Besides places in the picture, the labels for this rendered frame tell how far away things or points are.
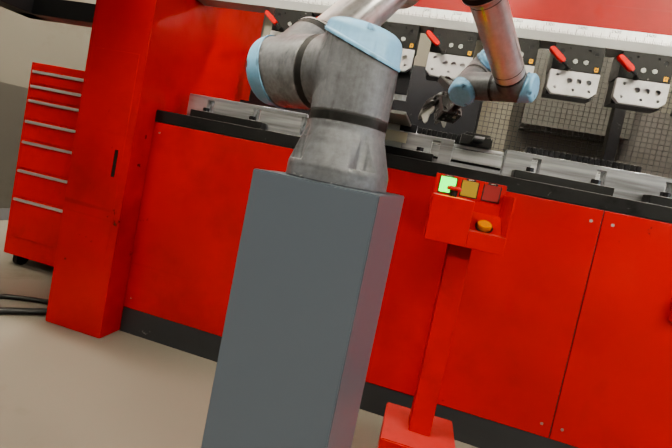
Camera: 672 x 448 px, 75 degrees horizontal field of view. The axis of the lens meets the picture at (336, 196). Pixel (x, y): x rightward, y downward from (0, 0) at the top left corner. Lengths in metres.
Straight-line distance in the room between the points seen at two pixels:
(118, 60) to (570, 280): 1.69
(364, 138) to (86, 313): 1.51
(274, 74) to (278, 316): 0.36
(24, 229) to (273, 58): 2.06
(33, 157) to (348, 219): 2.14
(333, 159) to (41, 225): 2.08
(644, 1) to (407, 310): 1.24
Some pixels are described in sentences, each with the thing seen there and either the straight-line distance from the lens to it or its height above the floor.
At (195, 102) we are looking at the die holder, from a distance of 1.87.
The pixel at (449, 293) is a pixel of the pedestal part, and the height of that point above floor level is 0.52.
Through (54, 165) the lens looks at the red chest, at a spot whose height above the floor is 0.54.
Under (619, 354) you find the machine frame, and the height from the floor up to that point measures 0.41.
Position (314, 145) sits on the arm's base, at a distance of 0.60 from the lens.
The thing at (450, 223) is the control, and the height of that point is 0.71.
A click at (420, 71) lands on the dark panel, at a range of 2.18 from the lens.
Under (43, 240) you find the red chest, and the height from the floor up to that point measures 0.17.
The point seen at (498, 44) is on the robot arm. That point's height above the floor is 1.14.
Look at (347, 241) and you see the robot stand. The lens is 0.55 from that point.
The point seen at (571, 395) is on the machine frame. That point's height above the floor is 0.25.
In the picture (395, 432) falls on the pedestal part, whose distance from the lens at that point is 1.37.
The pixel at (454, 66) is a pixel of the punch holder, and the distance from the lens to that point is 1.64.
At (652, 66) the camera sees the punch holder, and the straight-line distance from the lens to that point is 1.74.
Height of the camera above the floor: 0.80
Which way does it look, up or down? 4 degrees down
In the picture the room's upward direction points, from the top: 11 degrees clockwise
